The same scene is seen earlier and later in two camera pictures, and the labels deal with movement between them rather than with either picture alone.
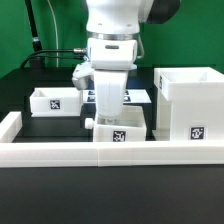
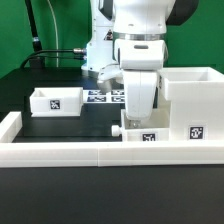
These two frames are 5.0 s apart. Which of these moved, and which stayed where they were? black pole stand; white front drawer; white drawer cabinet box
Moved: white front drawer
Stayed: white drawer cabinet box; black pole stand
